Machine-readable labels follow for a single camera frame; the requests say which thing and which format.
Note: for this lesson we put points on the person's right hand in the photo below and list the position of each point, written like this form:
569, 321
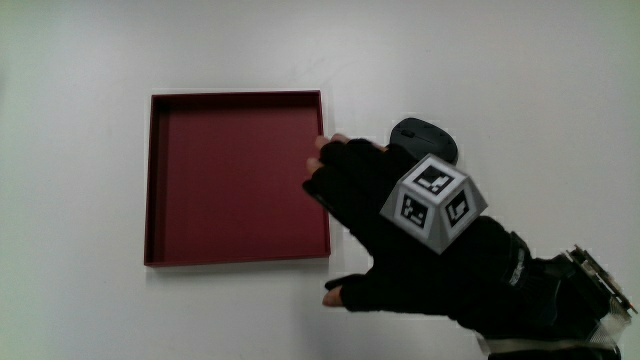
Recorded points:
410, 270

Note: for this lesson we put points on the black computer mouse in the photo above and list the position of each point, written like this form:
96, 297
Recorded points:
426, 135

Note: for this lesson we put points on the person's right forearm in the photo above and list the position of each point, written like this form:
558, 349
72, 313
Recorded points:
565, 305

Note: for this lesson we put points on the white desk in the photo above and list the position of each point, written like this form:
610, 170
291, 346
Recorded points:
75, 200

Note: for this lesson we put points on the dark red square tray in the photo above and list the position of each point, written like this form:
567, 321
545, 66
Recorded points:
235, 185

